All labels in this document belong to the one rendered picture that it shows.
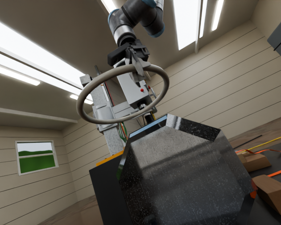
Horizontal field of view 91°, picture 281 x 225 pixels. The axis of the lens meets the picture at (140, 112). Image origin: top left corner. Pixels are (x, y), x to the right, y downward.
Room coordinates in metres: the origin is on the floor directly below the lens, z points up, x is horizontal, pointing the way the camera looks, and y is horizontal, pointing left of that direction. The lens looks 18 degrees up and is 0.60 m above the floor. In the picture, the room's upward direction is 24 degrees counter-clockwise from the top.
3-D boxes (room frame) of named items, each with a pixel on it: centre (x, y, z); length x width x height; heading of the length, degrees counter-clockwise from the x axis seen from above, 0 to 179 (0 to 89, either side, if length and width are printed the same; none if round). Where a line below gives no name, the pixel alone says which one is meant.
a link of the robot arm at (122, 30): (0.47, -0.07, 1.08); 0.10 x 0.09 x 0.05; 23
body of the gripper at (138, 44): (0.47, -0.07, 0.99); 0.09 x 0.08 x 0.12; 112
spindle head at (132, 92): (1.39, -0.06, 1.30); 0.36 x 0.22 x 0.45; 172
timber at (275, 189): (1.13, -0.59, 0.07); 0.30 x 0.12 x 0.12; 165
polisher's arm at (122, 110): (1.95, 0.31, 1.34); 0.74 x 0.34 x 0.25; 91
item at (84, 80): (1.81, 0.57, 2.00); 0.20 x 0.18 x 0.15; 71
